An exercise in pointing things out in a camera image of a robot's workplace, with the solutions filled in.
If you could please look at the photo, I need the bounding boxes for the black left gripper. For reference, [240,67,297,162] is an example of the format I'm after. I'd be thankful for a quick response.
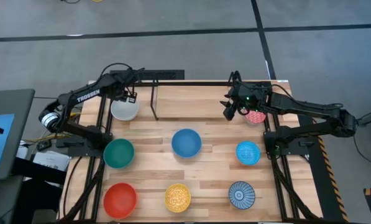
[112,70,141,104]

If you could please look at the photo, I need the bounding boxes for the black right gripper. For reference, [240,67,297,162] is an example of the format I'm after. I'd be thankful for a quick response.
[219,79,272,121]

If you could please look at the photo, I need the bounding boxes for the plain white bowl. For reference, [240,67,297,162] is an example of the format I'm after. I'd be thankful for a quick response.
[110,96,140,121]

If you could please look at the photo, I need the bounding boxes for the grey floral bowl red inside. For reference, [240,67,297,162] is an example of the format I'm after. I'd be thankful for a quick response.
[242,108,267,125]

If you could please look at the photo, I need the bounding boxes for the orange patterned bowl blue inside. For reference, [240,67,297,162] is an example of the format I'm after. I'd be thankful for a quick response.
[235,140,262,166]

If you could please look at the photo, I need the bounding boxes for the plain blue bowl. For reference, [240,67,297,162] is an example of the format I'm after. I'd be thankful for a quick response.
[171,128,203,159]

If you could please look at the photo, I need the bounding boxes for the plain green bowl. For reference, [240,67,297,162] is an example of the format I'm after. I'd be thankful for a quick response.
[103,138,135,170]

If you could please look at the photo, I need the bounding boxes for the red wave bowl blue inside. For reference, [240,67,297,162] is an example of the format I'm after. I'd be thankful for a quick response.
[228,180,257,210]

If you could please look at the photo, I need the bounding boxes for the navy diamond bowl yellow inside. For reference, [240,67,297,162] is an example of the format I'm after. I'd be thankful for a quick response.
[164,183,192,213]

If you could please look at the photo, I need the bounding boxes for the plain red-orange bowl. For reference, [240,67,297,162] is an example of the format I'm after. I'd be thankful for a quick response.
[103,182,138,220]

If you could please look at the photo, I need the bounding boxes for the small black device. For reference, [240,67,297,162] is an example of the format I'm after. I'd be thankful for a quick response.
[36,139,52,152]

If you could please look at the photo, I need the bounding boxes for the black ramp hazard stripes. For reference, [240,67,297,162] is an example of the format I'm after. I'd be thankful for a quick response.
[298,113,350,223]

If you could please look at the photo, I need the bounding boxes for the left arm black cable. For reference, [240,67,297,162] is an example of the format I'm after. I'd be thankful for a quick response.
[100,62,145,78]

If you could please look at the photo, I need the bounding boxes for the yellow cables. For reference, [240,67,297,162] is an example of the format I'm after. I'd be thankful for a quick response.
[23,132,71,144]

